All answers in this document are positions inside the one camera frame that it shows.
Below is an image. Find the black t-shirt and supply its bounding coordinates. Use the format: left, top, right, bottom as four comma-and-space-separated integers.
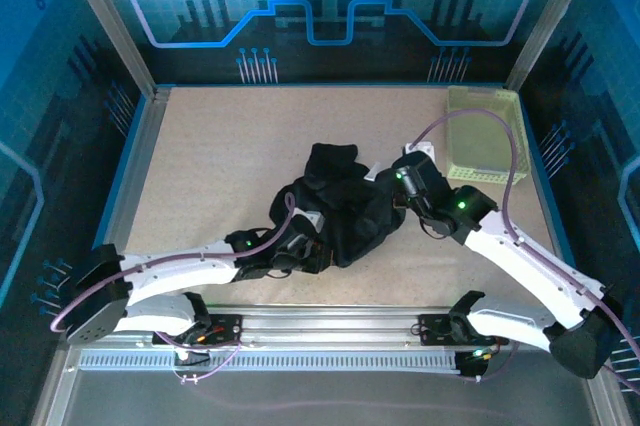
268, 142, 409, 275

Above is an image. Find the pale yellow plastic basket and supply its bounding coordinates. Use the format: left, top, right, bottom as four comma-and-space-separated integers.
445, 84, 531, 187

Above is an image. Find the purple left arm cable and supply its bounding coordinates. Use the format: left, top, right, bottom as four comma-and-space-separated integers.
49, 193, 297, 386

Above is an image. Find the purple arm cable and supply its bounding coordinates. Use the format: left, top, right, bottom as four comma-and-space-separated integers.
49, 193, 297, 386
407, 109, 640, 395

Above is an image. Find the aluminium mounting rail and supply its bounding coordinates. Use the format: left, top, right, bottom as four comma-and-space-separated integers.
64, 303, 601, 345

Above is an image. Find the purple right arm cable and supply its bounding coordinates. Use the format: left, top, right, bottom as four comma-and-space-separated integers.
407, 109, 640, 395

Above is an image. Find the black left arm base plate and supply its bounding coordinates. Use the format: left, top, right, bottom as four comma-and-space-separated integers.
152, 313, 245, 347

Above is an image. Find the slotted grey cable duct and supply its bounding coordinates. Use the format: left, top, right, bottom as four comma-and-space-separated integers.
77, 349, 464, 375

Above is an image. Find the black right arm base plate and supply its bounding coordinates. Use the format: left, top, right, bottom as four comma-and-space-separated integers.
418, 313, 510, 347

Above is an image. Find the aluminium table side rail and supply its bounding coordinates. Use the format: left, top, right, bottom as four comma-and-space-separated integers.
92, 88, 174, 307

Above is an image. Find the aluminium frame post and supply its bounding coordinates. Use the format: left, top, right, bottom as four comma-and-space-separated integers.
504, 0, 604, 92
54, 0, 174, 102

